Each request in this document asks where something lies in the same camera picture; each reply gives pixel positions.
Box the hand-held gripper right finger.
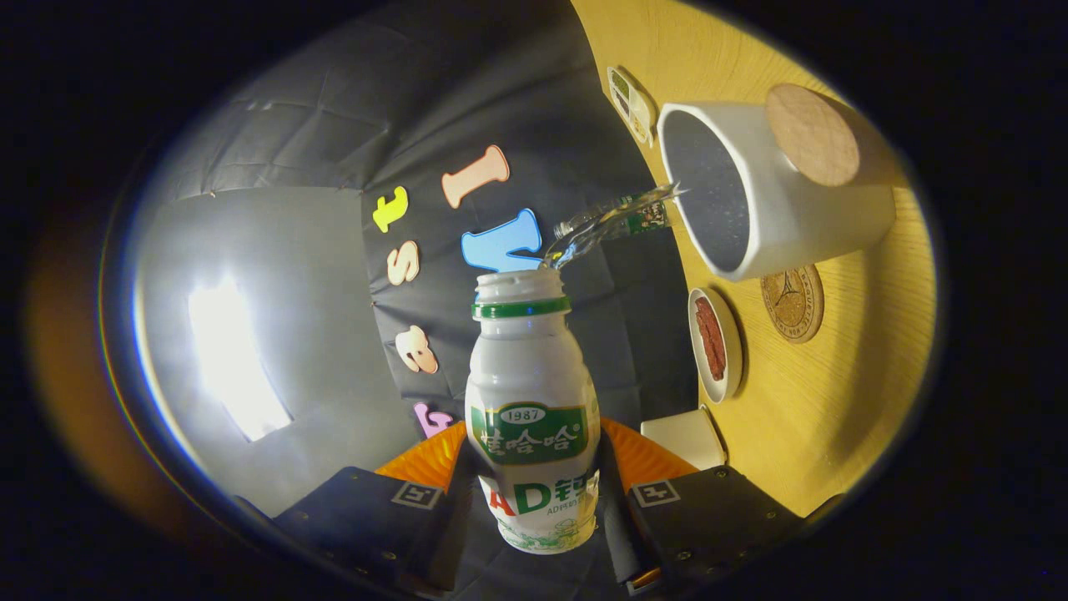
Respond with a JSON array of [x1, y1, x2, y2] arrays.
[[597, 417, 806, 595]]

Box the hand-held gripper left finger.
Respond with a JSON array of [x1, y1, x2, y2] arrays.
[[274, 422, 483, 595]]

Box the white juice bottle green label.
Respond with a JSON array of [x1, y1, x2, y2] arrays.
[[464, 269, 602, 555]]

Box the round cork coaster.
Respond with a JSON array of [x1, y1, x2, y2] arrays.
[[760, 265, 825, 345]]

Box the white cup wooden handle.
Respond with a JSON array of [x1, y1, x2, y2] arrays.
[[657, 82, 906, 283]]

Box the clear plastic water bottle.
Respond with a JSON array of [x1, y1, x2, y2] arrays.
[[541, 184, 687, 270]]

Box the cream toaster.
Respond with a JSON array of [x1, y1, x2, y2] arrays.
[[640, 407, 727, 472]]

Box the wooden table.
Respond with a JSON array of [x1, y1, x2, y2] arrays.
[[572, 0, 937, 518]]

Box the grey round plate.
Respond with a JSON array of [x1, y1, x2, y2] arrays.
[[688, 287, 743, 405]]

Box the red meat slices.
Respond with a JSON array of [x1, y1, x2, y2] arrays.
[[695, 298, 728, 382]]

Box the ceiling light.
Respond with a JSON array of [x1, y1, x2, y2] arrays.
[[188, 275, 293, 443]]

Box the white divided bean tray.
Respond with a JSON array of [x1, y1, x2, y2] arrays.
[[607, 66, 658, 148]]

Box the black backdrop cloth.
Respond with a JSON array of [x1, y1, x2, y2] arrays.
[[154, 0, 702, 600]]

